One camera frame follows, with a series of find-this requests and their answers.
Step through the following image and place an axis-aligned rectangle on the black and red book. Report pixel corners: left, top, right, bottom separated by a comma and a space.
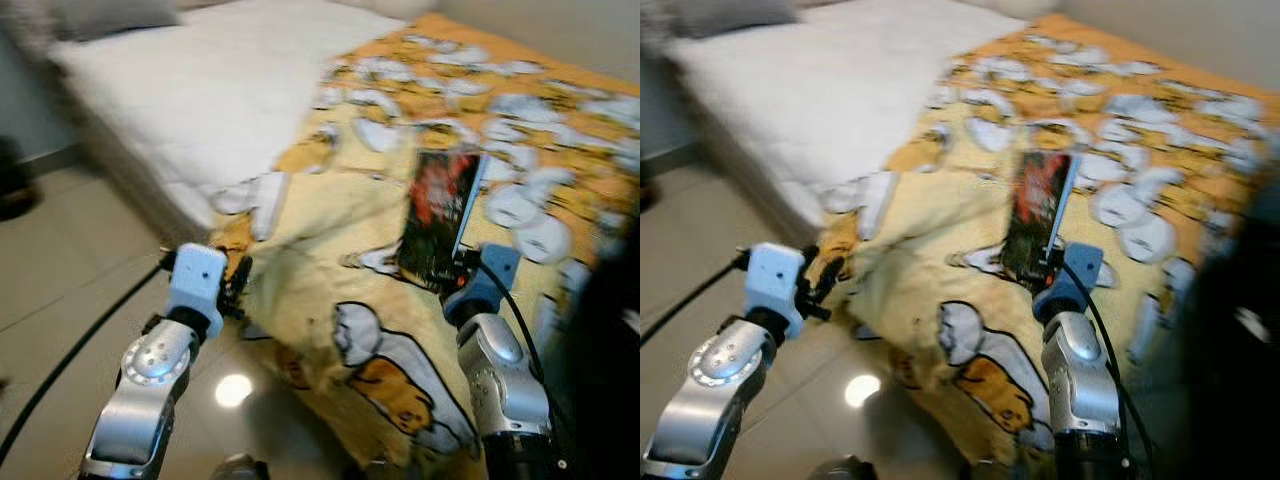
397, 150, 491, 293
1000, 150, 1083, 293

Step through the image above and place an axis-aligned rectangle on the yellow cartoon print blanket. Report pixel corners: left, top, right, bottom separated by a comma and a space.
205, 10, 641, 471
815, 10, 1280, 466

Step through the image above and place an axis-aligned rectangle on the large dark blurred object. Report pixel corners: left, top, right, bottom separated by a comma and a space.
1180, 185, 1280, 480
560, 215, 641, 480

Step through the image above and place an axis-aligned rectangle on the white mattress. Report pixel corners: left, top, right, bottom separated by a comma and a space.
665, 0, 1031, 236
45, 0, 411, 236

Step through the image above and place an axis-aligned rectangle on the small black floor object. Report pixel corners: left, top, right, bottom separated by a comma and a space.
0, 135, 41, 221

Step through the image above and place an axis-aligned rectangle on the grey pillow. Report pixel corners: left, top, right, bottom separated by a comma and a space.
45, 0, 183, 43

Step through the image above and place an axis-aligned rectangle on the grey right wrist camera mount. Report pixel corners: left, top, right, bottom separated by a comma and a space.
1060, 242, 1105, 301
478, 243, 523, 306

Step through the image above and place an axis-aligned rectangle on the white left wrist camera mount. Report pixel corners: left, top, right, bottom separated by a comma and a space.
163, 243, 230, 339
745, 242, 807, 341

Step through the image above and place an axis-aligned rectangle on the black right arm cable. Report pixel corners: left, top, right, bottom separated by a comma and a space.
1055, 255, 1151, 480
470, 255, 561, 480

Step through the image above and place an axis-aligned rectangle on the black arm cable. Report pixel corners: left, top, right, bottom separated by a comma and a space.
640, 250, 751, 346
0, 255, 171, 466
470, 255, 561, 480
1055, 255, 1151, 480

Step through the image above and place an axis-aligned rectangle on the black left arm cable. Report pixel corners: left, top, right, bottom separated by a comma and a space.
0, 255, 171, 466
640, 250, 751, 346

